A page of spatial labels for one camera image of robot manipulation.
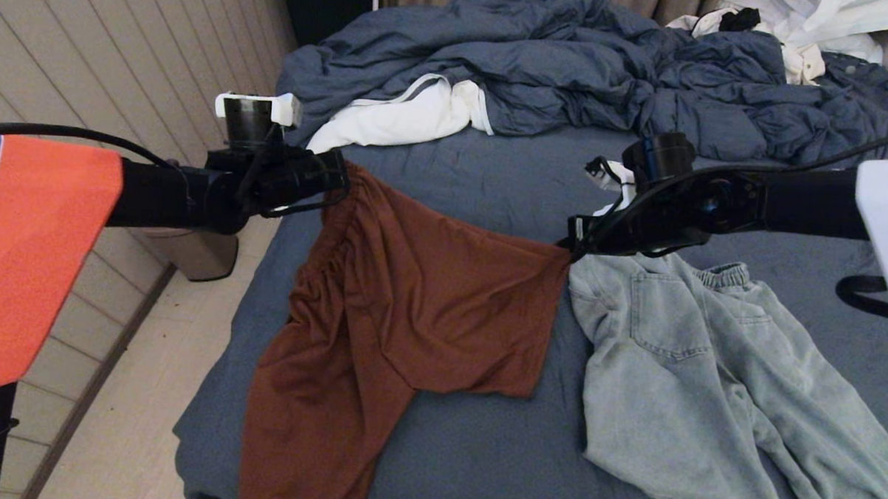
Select dark cabinet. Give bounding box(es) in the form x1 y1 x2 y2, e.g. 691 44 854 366
279 0 374 52

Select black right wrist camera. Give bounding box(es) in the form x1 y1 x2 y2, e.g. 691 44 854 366
584 129 698 215

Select light blue denim shorts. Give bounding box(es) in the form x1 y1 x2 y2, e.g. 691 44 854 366
560 248 888 499

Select dark blue denim garment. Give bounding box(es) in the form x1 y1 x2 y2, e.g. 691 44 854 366
818 52 888 114

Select black and white left wrist camera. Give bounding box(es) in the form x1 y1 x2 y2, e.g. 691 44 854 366
213 90 304 153

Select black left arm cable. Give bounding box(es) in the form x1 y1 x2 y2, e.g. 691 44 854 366
0 122 179 171

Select bed with blue sheet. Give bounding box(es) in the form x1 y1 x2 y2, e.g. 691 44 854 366
171 111 888 499

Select white crumpled clothing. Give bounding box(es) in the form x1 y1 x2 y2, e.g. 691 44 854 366
717 0 888 65

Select dark blue crumpled duvet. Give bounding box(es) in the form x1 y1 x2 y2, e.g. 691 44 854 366
274 0 888 173

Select small black garment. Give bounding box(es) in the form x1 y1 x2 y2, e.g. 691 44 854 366
717 7 761 34

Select rust brown drawstring shorts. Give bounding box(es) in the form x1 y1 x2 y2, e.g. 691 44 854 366
238 158 576 499

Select brown trash bin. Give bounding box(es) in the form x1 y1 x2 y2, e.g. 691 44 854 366
129 227 240 283

